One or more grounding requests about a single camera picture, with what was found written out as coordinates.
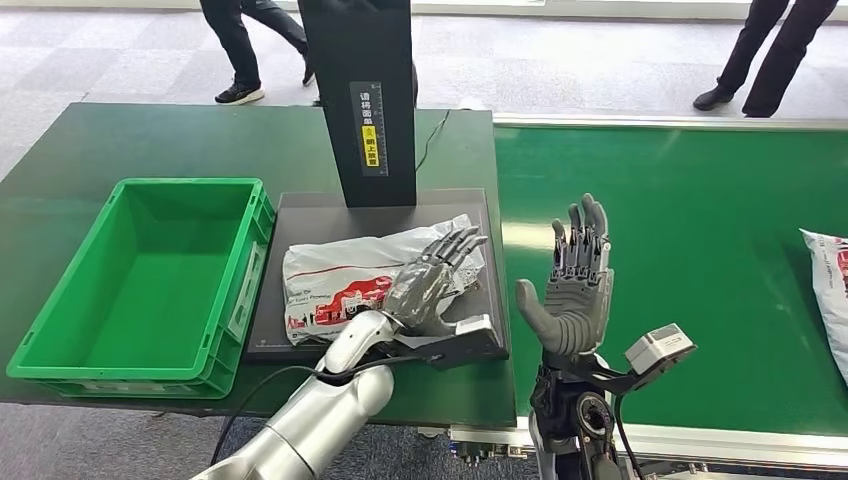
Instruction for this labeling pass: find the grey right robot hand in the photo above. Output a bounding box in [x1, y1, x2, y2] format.
[515, 193, 616, 358]

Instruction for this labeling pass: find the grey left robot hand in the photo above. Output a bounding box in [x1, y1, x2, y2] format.
[382, 225, 490, 338]

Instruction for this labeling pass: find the white package with red print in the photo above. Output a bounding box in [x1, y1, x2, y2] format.
[282, 213, 488, 347]
[799, 228, 848, 389]

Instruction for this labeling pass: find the green conveyor belt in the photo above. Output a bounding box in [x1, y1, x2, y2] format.
[493, 124, 848, 439]

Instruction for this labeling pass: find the black scanning machine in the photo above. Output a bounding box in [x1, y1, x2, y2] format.
[243, 0, 510, 364]

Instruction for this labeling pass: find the black and yellow label sticker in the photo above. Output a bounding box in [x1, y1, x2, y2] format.
[349, 81, 389, 178]

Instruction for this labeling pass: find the green plastic crate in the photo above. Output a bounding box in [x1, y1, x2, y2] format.
[6, 177, 276, 401]

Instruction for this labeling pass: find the person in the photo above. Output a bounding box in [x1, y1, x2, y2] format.
[198, 0, 317, 106]
[692, 0, 839, 119]

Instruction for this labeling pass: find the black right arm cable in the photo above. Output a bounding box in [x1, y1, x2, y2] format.
[612, 394, 647, 480]

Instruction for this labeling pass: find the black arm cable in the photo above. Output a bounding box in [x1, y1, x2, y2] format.
[612, 394, 647, 480]
[209, 356, 432, 466]

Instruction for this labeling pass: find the thin black table cable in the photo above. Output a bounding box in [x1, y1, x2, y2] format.
[415, 109, 452, 172]

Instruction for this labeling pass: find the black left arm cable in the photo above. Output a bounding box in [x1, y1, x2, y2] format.
[209, 356, 432, 466]

